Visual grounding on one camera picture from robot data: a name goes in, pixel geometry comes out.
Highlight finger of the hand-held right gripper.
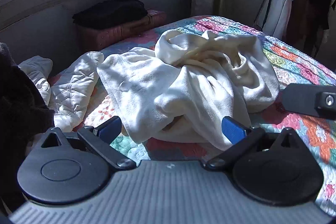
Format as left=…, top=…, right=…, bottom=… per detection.
left=283, top=83, right=336, bottom=118

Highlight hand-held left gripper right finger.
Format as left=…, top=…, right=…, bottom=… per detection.
left=203, top=116, right=298, bottom=170

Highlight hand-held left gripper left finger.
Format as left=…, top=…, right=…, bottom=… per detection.
left=39, top=116, right=137, bottom=169

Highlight white fleece jacket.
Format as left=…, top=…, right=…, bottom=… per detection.
left=97, top=29, right=280, bottom=151

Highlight dark hanging clothes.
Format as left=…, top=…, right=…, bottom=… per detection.
left=285, top=0, right=331, bottom=56

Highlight dark folded clothes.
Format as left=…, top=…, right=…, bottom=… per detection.
left=72, top=0, right=149, bottom=30

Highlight floral quilted bedspread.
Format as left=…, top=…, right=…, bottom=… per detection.
left=47, top=15, right=336, bottom=216

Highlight white quilted jacket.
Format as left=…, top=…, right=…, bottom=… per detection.
left=18, top=51, right=105, bottom=132

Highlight white hanging garment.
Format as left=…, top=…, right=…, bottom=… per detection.
left=256, top=0, right=293, bottom=39

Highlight dark maroon cloth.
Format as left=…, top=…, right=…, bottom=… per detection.
left=0, top=42, right=55, bottom=211

